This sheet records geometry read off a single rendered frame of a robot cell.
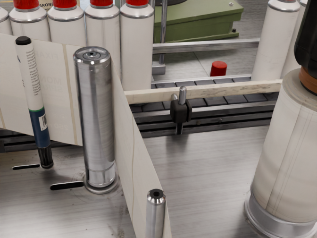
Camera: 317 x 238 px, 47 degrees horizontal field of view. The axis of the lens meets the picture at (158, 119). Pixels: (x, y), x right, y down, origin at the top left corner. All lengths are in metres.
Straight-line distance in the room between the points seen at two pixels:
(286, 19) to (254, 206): 0.32
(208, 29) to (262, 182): 0.62
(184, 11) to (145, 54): 0.41
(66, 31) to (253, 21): 0.72
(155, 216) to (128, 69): 0.38
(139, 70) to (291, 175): 0.30
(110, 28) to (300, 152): 0.32
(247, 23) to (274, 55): 0.48
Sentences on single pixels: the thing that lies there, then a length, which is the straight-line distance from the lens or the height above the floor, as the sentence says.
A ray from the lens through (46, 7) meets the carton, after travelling 1.07.
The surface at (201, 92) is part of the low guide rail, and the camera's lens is 0.62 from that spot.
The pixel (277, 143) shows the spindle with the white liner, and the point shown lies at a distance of 0.38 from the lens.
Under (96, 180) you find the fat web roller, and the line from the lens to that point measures 0.46.
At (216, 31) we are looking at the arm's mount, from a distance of 1.00.
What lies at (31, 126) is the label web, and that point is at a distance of 0.51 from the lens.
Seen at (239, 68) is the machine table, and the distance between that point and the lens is 0.88.
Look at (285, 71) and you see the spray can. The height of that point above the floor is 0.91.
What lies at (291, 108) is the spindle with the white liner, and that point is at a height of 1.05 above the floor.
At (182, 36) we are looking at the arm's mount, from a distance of 0.95.
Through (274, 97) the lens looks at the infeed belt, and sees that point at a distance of 0.69.
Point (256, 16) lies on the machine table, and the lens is 1.19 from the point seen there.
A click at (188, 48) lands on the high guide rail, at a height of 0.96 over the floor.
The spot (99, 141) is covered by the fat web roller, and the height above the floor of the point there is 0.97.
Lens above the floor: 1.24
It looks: 37 degrees down
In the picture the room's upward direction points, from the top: 3 degrees clockwise
